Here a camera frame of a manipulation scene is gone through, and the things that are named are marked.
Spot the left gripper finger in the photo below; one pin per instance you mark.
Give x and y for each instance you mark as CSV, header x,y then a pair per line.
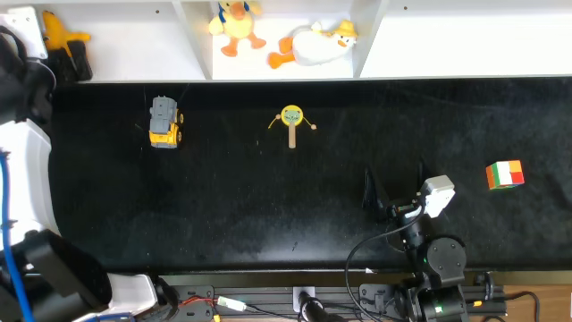
x,y
80,60
61,67

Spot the yellow rubber duck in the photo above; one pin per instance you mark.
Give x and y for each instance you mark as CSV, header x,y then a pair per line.
x,y
54,31

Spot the grey and yellow toy truck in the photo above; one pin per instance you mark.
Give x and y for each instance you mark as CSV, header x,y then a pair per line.
x,y
164,123

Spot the many-coloured puzzle cube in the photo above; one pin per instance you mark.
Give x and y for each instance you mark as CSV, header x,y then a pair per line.
x,y
505,174

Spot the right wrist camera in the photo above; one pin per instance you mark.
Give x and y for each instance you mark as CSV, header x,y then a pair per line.
x,y
438,194

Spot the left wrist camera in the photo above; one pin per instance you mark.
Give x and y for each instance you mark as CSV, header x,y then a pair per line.
x,y
22,27

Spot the mounting rail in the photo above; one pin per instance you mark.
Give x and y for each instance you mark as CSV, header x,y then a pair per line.
x,y
277,299

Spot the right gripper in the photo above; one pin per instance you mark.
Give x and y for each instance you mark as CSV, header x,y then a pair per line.
x,y
404,210

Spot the white shelf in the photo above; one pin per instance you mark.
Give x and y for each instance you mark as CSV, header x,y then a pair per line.
x,y
447,44

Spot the white plush duck with hat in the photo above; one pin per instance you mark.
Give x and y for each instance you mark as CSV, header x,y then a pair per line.
x,y
317,47

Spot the yellow plush duck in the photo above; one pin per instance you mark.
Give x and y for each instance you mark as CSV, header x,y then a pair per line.
x,y
237,24

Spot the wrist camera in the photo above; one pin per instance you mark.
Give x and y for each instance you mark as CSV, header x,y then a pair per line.
x,y
438,194
22,27

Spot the yellow rattle drum toy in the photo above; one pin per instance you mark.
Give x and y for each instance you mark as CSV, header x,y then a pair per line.
x,y
292,117

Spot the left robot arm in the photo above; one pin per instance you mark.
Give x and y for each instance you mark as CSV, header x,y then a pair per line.
x,y
22,179

